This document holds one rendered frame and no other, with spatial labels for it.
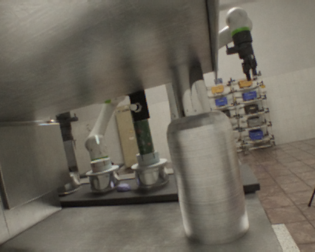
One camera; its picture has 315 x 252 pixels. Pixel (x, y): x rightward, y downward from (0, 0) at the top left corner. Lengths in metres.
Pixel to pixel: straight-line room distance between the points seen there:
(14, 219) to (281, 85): 6.01
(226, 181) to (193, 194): 0.03
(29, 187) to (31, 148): 0.07
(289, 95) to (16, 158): 6.03
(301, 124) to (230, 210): 6.03
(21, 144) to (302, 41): 6.45
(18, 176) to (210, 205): 0.29
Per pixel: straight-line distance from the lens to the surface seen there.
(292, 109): 6.12
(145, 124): 0.38
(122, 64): 0.17
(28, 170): 0.38
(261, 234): 0.23
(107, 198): 0.39
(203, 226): 0.21
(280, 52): 6.26
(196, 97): 0.20
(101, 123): 1.61
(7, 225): 0.37
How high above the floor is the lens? 1.15
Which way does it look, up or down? 1 degrees up
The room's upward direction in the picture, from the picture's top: 12 degrees counter-clockwise
